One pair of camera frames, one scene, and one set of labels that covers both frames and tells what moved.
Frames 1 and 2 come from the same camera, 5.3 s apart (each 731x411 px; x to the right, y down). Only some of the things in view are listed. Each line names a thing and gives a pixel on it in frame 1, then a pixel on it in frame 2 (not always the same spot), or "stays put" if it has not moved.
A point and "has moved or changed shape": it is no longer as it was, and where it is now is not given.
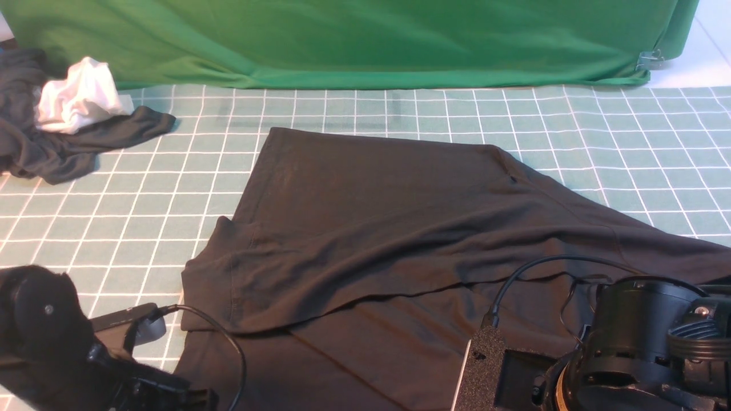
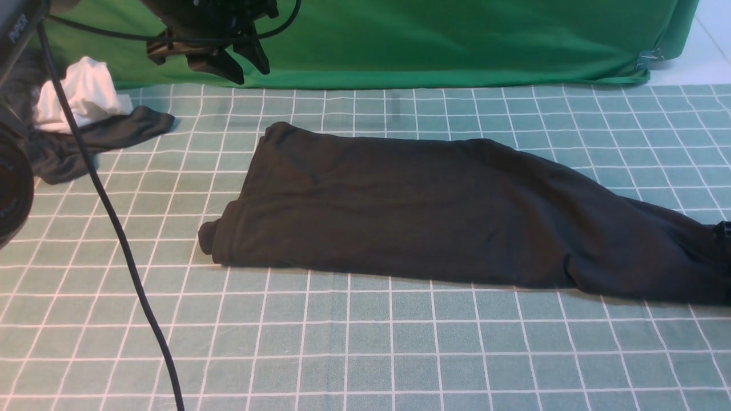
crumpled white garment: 87,92 stays put
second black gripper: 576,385 -> 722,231
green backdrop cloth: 191,44 stays put
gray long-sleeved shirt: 360,264 has moved or changed shape
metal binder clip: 649,60 stays put
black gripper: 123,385 -> 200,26
